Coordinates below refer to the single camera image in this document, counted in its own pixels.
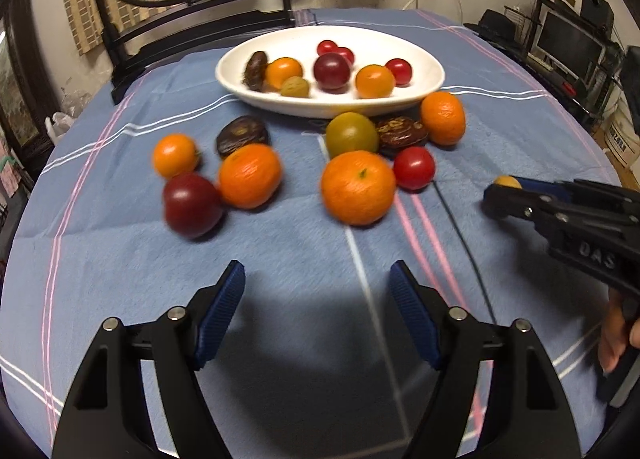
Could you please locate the black speaker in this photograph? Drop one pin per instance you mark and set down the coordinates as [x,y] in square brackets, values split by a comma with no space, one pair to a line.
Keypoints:
[596,9]

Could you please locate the blue striped tablecloth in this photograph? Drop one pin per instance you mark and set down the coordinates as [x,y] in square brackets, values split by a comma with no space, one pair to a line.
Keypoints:
[300,249]

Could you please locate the green tangerine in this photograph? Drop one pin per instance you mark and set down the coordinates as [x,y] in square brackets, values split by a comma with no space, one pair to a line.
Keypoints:
[351,133]

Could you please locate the white plastic bag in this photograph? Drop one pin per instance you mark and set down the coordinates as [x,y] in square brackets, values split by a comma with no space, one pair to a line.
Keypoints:
[59,126]

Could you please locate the yellow-green kumquat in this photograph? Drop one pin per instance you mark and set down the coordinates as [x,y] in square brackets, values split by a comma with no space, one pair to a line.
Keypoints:
[507,182]
[295,87]

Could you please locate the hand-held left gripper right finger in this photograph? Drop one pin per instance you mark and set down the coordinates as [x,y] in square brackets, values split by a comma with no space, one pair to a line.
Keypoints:
[417,319]

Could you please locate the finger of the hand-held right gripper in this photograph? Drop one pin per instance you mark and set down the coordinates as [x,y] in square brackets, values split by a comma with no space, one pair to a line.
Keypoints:
[542,188]
[510,204]

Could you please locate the dark red plum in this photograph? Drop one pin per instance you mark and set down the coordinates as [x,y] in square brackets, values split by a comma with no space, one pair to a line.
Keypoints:
[331,71]
[192,205]

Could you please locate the dark wooden cabinet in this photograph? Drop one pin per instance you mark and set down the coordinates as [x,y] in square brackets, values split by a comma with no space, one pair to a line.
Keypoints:
[22,99]

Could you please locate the white oval plate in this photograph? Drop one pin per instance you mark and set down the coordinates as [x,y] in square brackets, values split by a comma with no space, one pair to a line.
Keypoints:
[350,89]

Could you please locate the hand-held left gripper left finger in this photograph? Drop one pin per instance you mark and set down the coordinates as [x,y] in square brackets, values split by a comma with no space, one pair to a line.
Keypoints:
[215,319]

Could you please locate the red cherry tomato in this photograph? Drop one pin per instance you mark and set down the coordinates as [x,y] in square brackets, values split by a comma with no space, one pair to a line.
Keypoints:
[413,167]
[346,55]
[398,71]
[327,47]

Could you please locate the white bucket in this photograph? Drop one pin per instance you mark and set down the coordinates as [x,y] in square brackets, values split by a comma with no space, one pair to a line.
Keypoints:
[622,141]

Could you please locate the computer monitor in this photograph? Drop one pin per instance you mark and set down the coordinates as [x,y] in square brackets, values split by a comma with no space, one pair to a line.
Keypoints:
[567,46]

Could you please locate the orange tomato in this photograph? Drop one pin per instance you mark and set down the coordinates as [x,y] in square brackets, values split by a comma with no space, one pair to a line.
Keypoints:
[375,81]
[175,155]
[284,73]

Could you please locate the black hat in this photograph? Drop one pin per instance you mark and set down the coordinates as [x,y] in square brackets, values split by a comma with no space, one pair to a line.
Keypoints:
[492,25]

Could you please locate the wrinkled dark passion fruit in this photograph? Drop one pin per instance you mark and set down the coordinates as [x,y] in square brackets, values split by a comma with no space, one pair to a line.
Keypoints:
[401,133]
[256,70]
[242,135]

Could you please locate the person's right hand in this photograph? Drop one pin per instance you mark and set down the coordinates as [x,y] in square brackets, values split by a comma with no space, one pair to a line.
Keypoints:
[612,334]

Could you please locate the large orange tangerine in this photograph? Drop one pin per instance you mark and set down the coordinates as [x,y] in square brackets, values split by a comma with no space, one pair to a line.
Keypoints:
[358,187]

